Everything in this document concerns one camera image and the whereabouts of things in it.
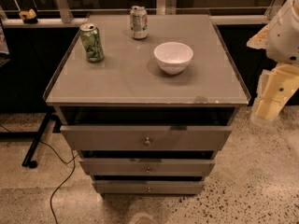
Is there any yellow black object on sill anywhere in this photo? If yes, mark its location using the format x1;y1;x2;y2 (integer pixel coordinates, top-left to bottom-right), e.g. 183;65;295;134
19;9;38;23

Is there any grey bottom drawer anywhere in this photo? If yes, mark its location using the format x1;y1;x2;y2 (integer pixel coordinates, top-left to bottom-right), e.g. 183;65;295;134
93;180;205;195

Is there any green soda can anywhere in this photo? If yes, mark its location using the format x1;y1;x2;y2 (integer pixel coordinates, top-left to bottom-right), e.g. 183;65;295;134
79;23;104;63

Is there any grey middle drawer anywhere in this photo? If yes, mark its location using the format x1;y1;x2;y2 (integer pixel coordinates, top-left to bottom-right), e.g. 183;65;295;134
80;158;215;176

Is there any black metal stand leg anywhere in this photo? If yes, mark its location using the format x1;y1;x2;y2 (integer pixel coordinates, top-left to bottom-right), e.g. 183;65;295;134
0;108;62;169

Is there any white soda can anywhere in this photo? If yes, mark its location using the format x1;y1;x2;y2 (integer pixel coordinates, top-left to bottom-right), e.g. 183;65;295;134
130;6;148;39

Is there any grey top drawer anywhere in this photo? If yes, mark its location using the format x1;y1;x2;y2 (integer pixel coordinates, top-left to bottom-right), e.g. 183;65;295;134
61;126;232;151

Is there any grey drawer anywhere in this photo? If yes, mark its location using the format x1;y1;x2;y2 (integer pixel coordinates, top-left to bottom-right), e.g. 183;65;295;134
93;180;205;195
61;126;232;151
80;158;215;176

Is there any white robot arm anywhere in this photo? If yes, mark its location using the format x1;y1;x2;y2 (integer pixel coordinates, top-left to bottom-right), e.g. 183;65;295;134
247;0;299;122

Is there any black floor cable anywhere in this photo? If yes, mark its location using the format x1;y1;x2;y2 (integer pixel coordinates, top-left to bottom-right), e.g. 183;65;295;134
0;124;78;224

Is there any white bowl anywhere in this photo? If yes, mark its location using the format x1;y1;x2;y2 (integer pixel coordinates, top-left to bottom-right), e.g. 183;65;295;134
153;42;193;75

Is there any grey drawer cabinet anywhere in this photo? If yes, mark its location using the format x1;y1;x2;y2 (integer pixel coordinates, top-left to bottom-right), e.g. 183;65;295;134
45;15;250;182

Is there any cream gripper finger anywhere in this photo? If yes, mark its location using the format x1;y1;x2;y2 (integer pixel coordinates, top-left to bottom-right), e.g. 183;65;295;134
247;25;269;49

